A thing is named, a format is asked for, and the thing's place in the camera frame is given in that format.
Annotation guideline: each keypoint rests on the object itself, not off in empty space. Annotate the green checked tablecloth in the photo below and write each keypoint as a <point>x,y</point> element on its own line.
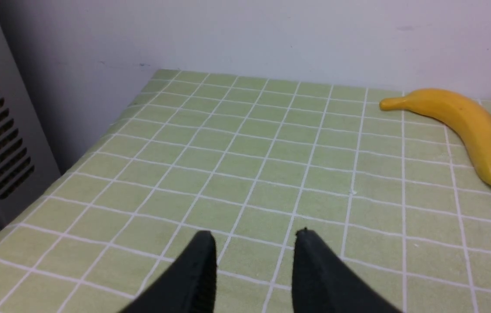
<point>253,161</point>

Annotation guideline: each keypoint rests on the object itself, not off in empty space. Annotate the yellow plastic banana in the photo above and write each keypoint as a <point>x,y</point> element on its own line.
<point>469,120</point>

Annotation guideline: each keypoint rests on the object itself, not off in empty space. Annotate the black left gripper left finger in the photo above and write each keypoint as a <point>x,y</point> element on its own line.
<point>188,285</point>

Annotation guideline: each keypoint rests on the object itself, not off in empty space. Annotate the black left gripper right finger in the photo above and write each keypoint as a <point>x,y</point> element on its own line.
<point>322,283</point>

